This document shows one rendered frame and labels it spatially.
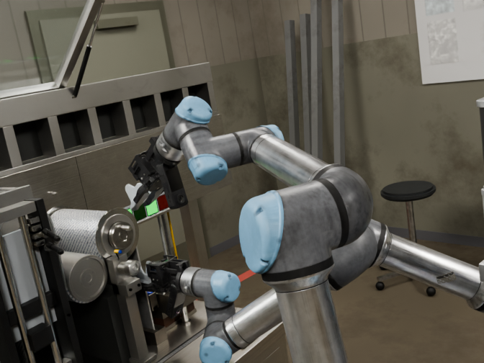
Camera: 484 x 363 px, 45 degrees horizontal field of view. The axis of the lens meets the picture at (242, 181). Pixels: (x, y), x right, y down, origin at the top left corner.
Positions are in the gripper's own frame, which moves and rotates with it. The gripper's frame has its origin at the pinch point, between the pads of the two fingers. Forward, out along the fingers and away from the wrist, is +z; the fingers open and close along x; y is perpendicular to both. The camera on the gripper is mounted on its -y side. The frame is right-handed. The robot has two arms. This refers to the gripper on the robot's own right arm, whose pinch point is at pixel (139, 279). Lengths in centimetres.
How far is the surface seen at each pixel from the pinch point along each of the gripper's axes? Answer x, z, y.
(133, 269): 10.1, -11.5, 8.7
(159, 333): 0.4, -4.5, -15.8
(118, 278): 11.4, -6.2, 6.1
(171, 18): -253, 208, 94
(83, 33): -12, 16, 71
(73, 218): 9.5, 10.2, 21.3
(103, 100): -26, 30, 50
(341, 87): -296, 88, 20
